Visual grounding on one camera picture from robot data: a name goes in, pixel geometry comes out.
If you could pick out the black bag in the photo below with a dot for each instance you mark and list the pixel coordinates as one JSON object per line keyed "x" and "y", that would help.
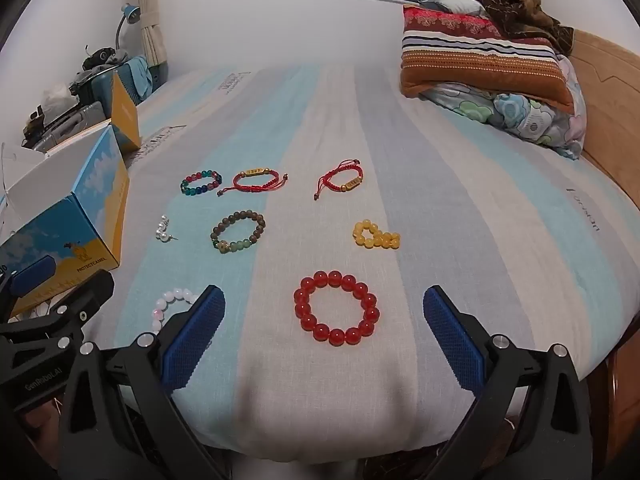
{"x": 100, "y": 55}

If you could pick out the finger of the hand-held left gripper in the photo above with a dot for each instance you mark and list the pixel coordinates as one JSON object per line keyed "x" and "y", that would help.
{"x": 85, "y": 300}
{"x": 32, "y": 270}

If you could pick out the brown blanket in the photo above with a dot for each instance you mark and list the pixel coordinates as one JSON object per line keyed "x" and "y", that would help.
{"x": 520, "y": 5}

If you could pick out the grey blue pillow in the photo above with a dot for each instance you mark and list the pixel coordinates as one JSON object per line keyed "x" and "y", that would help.
{"x": 455, "y": 5}

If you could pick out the cream curtain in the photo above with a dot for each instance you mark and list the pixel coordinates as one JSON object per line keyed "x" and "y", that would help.
{"x": 150, "y": 20}

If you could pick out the striped bed sheet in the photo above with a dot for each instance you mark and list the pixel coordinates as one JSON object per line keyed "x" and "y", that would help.
{"x": 440, "y": 210}

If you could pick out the blue yellow cardboard box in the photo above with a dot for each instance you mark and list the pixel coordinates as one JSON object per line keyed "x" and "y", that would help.
{"x": 95, "y": 195}

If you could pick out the blue desk lamp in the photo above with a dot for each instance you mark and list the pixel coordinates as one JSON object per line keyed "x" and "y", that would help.
{"x": 131, "y": 12}

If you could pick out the floral quilt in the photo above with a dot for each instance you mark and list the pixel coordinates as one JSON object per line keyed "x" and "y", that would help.
{"x": 525, "y": 120}

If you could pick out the striped red orange pillow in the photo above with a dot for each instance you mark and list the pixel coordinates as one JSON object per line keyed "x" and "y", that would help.
{"x": 475, "y": 60}

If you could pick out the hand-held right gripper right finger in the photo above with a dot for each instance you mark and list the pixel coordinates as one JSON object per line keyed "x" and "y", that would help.
{"x": 452, "y": 340}

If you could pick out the teal cloth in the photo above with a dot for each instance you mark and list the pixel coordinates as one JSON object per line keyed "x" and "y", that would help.
{"x": 140, "y": 77}

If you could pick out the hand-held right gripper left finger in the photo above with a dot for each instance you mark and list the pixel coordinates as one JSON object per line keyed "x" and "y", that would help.
{"x": 195, "y": 340}

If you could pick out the white pearl earrings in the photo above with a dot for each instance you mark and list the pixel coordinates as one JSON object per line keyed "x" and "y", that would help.
{"x": 161, "y": 234}

